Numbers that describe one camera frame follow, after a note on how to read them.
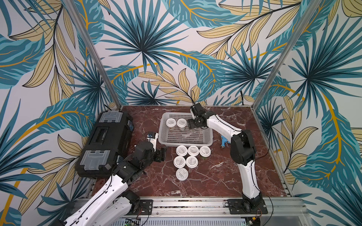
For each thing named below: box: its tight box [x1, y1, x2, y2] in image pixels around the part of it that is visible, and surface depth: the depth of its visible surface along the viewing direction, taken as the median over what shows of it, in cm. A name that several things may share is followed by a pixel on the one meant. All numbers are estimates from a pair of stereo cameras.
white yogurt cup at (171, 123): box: [165, 117, 177, 131], surface depth 100 cm
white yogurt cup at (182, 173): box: [175, 167, 189, 181], surface depth 81 cm
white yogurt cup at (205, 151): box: [198, 145, 212, 158], surface depth 88 cm
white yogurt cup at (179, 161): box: [173, 155, 187, 169], surface depth 84 cm
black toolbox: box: [74, 110, 135, 180], surface depth 80 cm
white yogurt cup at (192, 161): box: [185, 155, 199, 169], surface depth 84 cm
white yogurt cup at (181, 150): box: [175, 145, 188, 157], surface depth 89 cm
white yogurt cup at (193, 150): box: [187, 145, 200, 157], surface depth 89 cm
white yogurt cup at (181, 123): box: [176, 118, 188, 131], surface depth 100 cm
